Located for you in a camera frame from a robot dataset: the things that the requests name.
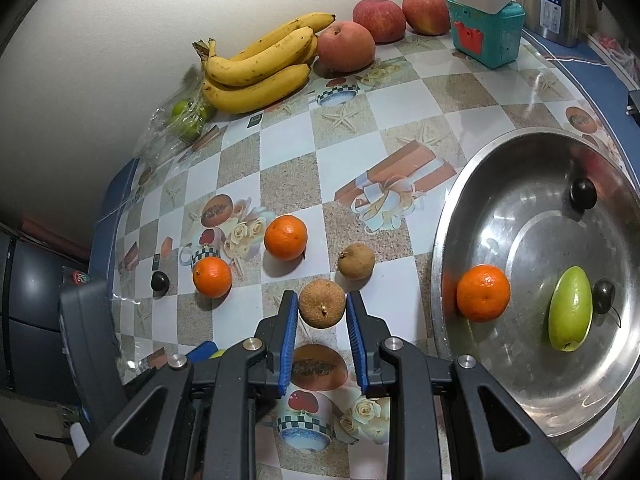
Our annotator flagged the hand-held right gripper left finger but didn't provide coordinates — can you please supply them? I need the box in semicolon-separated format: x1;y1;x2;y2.
75;290;301;480

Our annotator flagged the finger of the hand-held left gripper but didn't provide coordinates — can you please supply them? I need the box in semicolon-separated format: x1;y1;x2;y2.
186;341;219;363

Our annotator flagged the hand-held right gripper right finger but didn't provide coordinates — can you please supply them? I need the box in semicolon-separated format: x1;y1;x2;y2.
346;290;576;480

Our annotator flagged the brown longan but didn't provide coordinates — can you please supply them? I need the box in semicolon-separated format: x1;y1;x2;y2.
298;280;347;330
337;243;376;281

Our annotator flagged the orange mandarin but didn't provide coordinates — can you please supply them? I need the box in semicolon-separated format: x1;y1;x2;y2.
456;265;512;323
192;257;234;299
263;214;308;261

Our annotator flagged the round steel basin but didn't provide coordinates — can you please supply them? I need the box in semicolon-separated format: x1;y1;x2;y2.
430;127;640;441

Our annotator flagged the dark grey cabinet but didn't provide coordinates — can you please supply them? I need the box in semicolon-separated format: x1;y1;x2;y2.
0;220;91;406

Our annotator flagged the clear bag of green fruit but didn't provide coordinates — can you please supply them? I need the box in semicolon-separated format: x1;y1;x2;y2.
135;67;218;161

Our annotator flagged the yellow banana bunch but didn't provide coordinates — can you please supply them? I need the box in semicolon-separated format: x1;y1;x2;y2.
194;12;336;114

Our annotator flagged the red apple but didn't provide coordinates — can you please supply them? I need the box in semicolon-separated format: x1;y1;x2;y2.
402;0;452;37
316;21;377;73
352;0;407;44

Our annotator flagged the teal plastic box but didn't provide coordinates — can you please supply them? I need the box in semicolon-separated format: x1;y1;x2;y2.
445;0;526;70

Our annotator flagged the pink plastic bag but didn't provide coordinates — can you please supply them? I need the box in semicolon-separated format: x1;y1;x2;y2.
592;30;640;76

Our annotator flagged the stainless steel thermos jug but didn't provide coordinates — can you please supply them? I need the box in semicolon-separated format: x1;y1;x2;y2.
510;0;583;48

